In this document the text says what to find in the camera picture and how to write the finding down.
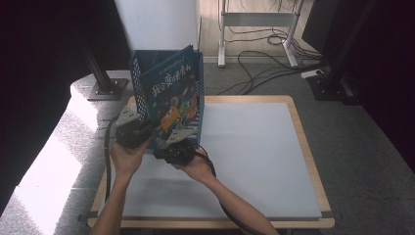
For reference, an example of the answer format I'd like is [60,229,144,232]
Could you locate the white metal stand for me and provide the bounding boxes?
[217,0,306,69]

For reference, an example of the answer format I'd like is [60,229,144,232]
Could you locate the dark curtain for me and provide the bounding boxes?
[0,0,133,218]
[301,0,415,172]

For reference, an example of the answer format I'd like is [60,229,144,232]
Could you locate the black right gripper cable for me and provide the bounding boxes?
[195,145,267,235]

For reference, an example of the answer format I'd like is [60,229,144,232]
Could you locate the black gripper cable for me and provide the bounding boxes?
[195,145,267,235]
[103,113,121,204]

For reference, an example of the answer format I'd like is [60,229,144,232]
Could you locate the black metal stand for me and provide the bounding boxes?
[75,30,129,102]
[306,0,378,103]

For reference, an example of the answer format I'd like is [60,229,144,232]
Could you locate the person's right hand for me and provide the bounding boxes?
[170,147,217,186]

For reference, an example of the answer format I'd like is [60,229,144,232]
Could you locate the white panel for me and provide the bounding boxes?
[114,0,202,53]

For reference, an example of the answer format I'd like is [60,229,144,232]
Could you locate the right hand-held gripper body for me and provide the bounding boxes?
[152,127,200,166]

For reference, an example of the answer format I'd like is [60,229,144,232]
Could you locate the white power strip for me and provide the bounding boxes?
[300,69,325,80]

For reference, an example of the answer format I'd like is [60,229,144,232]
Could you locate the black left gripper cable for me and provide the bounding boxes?
[103,113,121,204]

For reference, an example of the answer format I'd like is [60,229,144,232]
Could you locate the black floor cables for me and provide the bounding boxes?
[216,0,329,97]

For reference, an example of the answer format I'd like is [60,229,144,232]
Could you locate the person's left hand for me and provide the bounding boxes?
[109,138,152,184]

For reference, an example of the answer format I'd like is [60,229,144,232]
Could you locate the wooden table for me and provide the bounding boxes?
[86,94,337,230]

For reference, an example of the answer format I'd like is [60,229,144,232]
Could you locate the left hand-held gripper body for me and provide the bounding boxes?
[115,104,155,150]

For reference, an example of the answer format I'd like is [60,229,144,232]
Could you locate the blue plastic file rack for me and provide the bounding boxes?
[128,49,206,155]

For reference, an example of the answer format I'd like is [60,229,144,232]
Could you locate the grey table mat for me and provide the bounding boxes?
[120,102,323,220]

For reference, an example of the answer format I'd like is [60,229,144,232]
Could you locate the blue cartoon picture book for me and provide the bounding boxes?
[139,44,202,151]

